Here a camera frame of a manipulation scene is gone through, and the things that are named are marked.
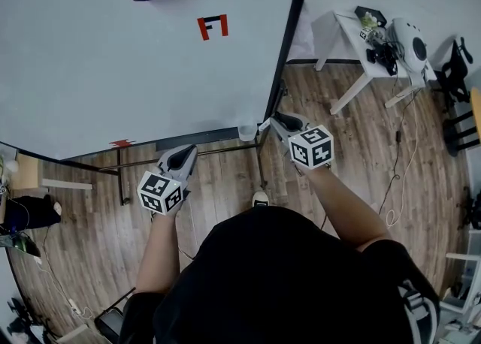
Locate person's black shirt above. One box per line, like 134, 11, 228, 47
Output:
119, 205, 441, 344

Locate pale green plant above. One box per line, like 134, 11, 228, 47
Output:
360, 11, 379, 29

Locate person's left forearm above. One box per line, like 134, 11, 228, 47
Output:
134, 209, 181, 294

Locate yellow round table black legs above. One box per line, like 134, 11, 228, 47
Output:
442, 86, 481, 158

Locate white pen cup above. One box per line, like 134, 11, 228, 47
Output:
238, 124, 261, 143

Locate black folding chair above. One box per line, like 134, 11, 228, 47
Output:
93, 287, 137, 344

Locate black spare gripper with cables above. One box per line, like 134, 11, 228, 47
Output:
359, 26, 400, 77

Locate black stand base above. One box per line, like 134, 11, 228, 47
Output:
455, 186, 481, 231

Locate light wooden side table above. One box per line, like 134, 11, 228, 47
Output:
14, 149, 93, 192

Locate black tray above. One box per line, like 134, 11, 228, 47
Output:
354, 5, 389, 29

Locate black office chair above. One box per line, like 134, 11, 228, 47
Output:
437, 36, 475, 105

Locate white round device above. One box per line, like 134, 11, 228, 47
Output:
386, 17, 430, 74

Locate white whiteboard black frame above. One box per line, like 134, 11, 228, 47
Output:
0, 0, 317, 161

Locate white table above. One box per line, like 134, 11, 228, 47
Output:
310, 11, 439, 116

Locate person's right forearm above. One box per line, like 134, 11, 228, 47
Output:
306, 165, 394, 253

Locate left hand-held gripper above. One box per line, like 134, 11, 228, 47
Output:
137, 144, 198, 216

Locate person's white shoe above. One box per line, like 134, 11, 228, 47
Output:
251, 189, 271, 209

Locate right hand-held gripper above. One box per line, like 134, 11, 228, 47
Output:
269, 111, 334, 174

